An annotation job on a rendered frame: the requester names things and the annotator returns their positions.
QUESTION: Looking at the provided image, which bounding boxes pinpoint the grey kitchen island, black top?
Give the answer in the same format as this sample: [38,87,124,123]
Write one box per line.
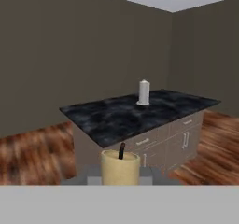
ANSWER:
[59,89,222,177]

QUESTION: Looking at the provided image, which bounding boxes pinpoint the cream candle with black wick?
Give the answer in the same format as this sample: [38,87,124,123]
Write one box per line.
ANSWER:
[100,142,142,186]

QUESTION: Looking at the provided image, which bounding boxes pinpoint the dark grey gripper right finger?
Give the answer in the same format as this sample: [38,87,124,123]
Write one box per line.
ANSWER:
[139,166,182,186]

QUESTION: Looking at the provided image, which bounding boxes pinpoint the white paper towel roll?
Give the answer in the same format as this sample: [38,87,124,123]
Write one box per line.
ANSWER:
[135,78,151,107]

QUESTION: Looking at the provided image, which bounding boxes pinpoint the wide grey drawer front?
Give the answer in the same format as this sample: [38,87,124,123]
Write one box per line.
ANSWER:
[169,110,205,136]
[128,124,172,152]

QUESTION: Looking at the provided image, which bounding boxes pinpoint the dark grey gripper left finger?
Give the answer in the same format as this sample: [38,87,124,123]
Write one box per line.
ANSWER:
[60,166,103,186]

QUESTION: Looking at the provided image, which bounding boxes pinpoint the grey cupboard door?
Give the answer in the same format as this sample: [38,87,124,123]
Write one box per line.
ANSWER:
[139,143,171,175]
[185,122,204,164]
[167,130,188,173]

